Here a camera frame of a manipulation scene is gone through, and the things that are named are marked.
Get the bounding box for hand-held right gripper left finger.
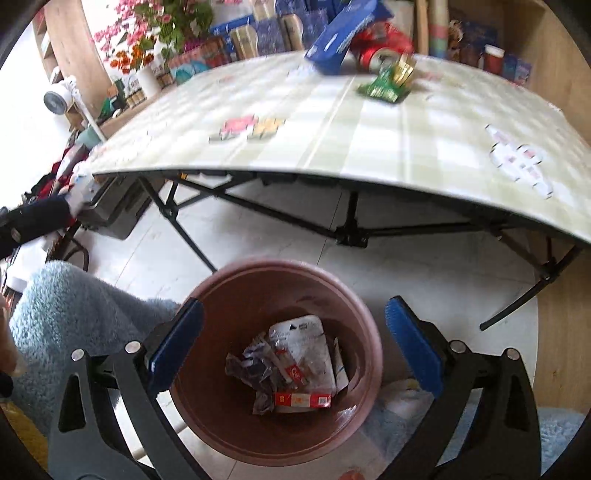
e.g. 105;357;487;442
48;299;205;480

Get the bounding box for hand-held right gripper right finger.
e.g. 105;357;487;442
385;296;542;480

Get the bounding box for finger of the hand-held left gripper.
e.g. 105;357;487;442
0;196;71;260

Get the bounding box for brown round waste bin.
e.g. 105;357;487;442
168;260;385;472

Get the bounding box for red white cigarette pack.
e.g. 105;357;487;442
274;391;334;410

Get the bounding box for white crumpled plastic bag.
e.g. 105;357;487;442
68;159;99;219

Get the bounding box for black storage box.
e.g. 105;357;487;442
82;175;154;241

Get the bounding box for grey fluffy rug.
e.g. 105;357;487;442
9;260;182;437

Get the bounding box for white plastic pouch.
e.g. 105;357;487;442
267;316;350;397

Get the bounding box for white desk fan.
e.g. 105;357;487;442
43;75;108;140

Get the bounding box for person's right leg fuzzy pants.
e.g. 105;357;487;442
365;378;591;468

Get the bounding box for row of small brown bottles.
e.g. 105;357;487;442
124;74;175;110

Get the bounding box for white slim vase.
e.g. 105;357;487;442
137;67;160;99

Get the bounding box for light wood shelving unit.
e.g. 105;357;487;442
32;0;591;139

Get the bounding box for orange flower bunch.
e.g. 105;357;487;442
111;39;156;75

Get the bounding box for checked rabbit-print tablecloth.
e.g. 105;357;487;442
85;48;591;246

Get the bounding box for pink blossom bouquet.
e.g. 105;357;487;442
92;0;214;63

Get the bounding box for green gold foil wrapper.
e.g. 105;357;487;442
357;52;417;105

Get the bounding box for blue white carton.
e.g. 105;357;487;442
210;4;256;36

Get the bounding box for small blue box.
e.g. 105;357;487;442
503;55;533;87

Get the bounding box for red cup with white rim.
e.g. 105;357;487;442
482;45;505;75

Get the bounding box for red gold ribbon bundle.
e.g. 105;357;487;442
350;22;415;73

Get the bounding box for pastel cup stack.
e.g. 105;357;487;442
427;0;450;59

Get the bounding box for dark blue patterned box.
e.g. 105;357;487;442
450;18;498;48

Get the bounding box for blue flat carton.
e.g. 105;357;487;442
305;0;380;75

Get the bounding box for white angular vase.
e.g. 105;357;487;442
384;0;417;34

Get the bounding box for black folding table frame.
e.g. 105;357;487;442
134;170;583;331

